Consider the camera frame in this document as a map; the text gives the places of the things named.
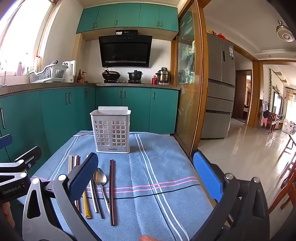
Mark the steel spoon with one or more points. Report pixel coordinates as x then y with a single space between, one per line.
100 177

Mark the black wok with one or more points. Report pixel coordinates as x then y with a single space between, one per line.
111 75

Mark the yellow chopstick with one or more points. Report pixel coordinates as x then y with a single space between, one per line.
87 208

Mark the wooden door frame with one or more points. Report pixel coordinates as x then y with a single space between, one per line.
255 92

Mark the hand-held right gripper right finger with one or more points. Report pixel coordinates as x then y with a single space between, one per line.
205 176

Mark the white plastic utensil basket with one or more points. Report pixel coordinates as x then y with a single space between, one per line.
108 115

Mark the black cooking pot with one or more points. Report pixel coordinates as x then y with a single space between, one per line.
135 76

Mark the red canister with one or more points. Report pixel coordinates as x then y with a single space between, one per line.
154 80

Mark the grey kitchen countertop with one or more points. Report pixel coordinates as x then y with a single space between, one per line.
69 85

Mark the white bottle with red cap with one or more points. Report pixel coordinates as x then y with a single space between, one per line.
38 64

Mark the wooden chair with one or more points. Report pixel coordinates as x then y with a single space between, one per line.
286 180

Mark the hanging clothes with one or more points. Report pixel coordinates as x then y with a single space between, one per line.
265 113

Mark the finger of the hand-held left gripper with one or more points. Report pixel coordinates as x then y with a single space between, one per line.
32 154
5 141

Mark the dark red chopstick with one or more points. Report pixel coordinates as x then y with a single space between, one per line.
113 180
78 161

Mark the pale plastic bottle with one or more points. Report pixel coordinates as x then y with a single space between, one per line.
18 69

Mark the chrome faucet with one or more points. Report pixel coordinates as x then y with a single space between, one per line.
4 74

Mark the round ceiling light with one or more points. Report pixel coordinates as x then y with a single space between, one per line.
285 32

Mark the black range hood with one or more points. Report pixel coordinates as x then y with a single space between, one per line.
124 53

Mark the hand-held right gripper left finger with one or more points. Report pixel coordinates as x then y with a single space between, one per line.
82 179

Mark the blue striped tablecloth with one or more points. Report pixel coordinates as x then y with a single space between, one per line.
150 197

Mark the teal lower cabinets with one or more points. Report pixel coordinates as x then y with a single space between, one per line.
57 111

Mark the gas stove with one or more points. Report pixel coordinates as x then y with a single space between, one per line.
122 81

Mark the teal cabinets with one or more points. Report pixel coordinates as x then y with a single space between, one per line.
57 111
127 16

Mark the dark glass bottle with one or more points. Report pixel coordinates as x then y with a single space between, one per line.
80 77

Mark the teal upper cabinets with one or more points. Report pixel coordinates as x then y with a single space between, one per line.
127 16

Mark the steel stock pot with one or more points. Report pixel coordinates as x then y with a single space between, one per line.
163 76

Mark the dark brown chopstick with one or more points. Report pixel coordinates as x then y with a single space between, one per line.
110 180

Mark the kitchen window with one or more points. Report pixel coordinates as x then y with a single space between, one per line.
23 30

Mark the white countertop appliance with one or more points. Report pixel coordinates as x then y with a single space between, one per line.
71 71

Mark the white dish rack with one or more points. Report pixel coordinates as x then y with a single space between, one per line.
48 73

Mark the cream chopstick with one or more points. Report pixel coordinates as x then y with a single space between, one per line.
75 162
94 201
70 163

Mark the person's right hand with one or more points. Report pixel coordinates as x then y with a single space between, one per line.
149 238

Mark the silver refrigerator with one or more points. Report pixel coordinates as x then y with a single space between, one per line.
219 92

